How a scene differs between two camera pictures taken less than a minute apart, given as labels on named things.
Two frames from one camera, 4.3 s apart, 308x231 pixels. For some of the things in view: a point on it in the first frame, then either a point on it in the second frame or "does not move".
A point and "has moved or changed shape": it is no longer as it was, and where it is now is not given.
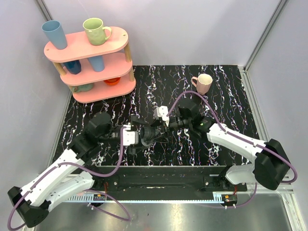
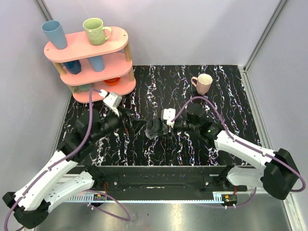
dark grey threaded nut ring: [147, 133] has moved or changed shape
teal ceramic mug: [82, 88] does not move
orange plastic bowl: [112, 81] does not move
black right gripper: [158, 122] → [166, 131]
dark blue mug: [73, 67] does not move
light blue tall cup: [55, 31] does not move
